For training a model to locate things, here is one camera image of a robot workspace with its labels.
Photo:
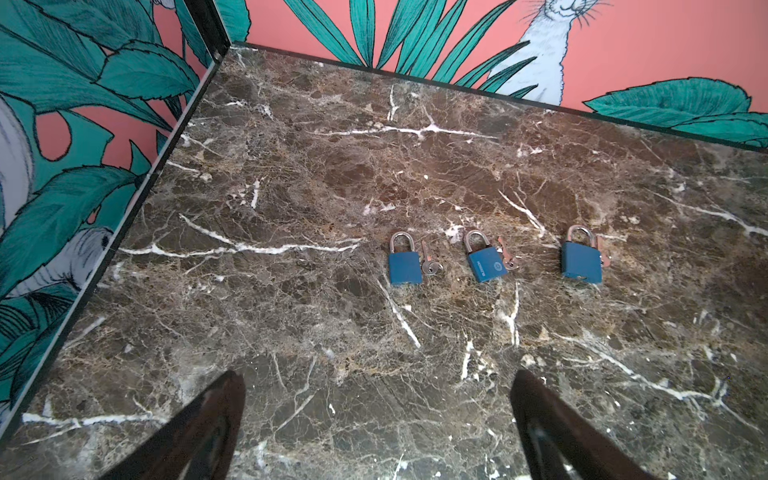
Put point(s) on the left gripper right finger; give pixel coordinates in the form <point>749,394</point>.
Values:
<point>552,435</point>

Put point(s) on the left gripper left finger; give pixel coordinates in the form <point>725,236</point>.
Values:
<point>197,443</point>

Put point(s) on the blue padlock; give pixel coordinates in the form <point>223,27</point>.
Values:
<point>484,259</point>
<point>581,261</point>
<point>404,266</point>

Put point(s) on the small silver key with ring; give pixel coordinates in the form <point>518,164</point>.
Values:
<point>430,265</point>

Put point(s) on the left black frame post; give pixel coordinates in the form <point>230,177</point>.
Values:
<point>203,30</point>

